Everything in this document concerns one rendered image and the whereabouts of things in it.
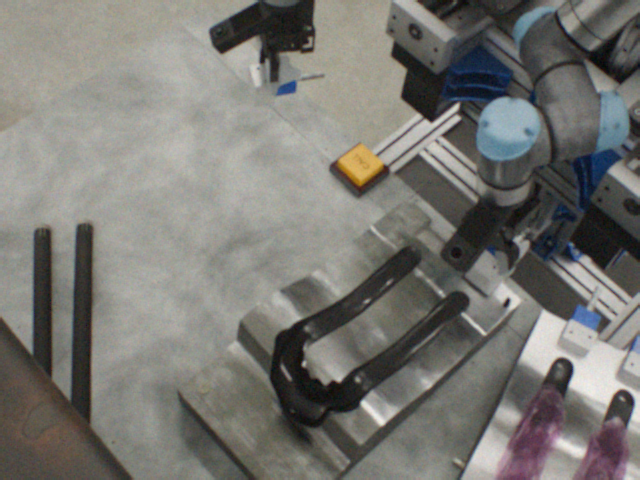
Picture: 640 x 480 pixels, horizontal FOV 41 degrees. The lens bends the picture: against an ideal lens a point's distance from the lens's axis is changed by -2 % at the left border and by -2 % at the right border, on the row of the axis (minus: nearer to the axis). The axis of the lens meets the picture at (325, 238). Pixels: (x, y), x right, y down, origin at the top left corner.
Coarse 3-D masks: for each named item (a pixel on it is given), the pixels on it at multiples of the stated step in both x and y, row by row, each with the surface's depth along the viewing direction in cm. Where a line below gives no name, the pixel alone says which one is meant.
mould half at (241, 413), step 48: (384, 240) 144; (288, 288) 136; (336, 288) 140; (432, 288) 141; (240, 336) 134; (336, 336) 132; (384, 336) 136; (480, 336) 137; (192, 384) 133; (240, 384) 133; (384, 384) 129; (432, 384) 133; (240, 432) 129; (288, 432) 130; (336, 432) 126; (384, 432) 131
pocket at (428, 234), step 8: (416, 232) 146; (424, 232) 149; (432, 232) 148; (440, 232) 148; (424, 240) 148; (432, 240) 148; (440, 240) 148; (448, 240) 147; (432, 248) 147; (440, 248) 147
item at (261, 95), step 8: (256, 64) 152; (264, 64) 152; (256, 72) 151; (264, 72) 151; (312, 72) 155; (320, 72) 155; (256, 80) 150; (264, 80) 150; (296, 80) 153; (304, 80) 154; (256, 88) 150; (264, 88) 150; (280, 88) 152; (288, 88) 153; (296, 88) 153; (256, 96) 152; (264, 96) 152; (272, 96) 153; (256, 104) 153; (264, 104) 154
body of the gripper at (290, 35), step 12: (312, 0) 136; (276, 12) 134; (288, 12) 134; (300, 12) 137; (312, 12) 138; (288, 24) 140; (300, 24) 140; (312, 24) 140; (264, 36) 140; (276, 36) 139; (288, 36) 139; (300, 36) 140; (312, 36) 140; (264, 48) 142; (276, 48) 141; (288, 48) 143; (300, 48) 143; (312, 48) 143
